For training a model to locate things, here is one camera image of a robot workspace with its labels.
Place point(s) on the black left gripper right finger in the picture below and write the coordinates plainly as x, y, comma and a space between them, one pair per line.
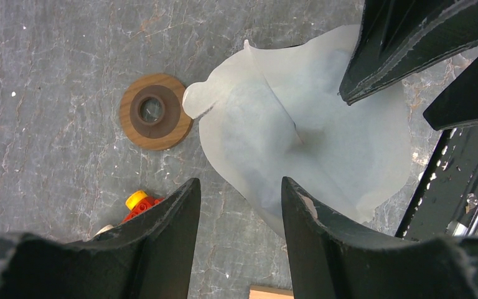
332, 256

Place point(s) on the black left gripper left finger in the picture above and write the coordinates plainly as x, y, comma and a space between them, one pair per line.
150, 256

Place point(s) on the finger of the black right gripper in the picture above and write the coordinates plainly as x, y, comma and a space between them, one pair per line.
399, 38
457, 105

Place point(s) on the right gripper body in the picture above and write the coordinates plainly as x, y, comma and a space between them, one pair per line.
447, 194

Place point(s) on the colourful toy brick car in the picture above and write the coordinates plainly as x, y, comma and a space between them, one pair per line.
137, 203

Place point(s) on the small wooden block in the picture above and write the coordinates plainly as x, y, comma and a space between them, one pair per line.
261, 292

